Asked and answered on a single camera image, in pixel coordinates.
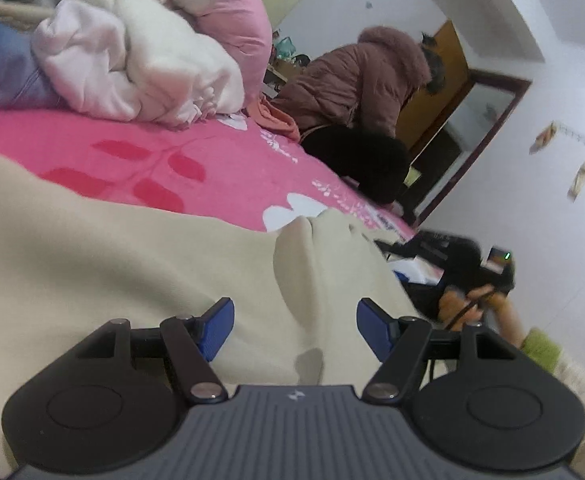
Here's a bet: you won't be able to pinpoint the pink floral bed blanket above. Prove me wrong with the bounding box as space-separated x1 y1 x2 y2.
0 110 413 240

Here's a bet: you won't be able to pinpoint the brown wooden door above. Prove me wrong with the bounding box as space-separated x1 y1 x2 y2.
396 20 471 158

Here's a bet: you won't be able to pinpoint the salmon orange cloth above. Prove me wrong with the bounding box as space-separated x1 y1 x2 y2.
246 96 301 143

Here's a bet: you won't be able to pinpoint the beige zip-up jacket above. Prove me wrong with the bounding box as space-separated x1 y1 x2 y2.
0 156 415 477

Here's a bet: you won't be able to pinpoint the pink grey rolled duvet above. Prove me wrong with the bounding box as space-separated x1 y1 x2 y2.
171 0 272 105

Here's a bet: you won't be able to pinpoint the person in mauve puffer coat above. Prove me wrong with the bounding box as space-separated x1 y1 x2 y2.
272 26 445 206

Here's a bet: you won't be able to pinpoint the blue denim jeans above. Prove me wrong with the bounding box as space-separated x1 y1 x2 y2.
0 23 66 110

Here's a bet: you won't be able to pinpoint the operator right hand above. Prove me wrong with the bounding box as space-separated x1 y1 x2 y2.
438 285 511 330

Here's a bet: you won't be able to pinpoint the white pale pink garment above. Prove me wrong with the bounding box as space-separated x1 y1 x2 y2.
31 0 142 122

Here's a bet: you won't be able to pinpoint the cream fleece garment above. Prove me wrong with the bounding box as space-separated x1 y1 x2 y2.
82 0 245 128

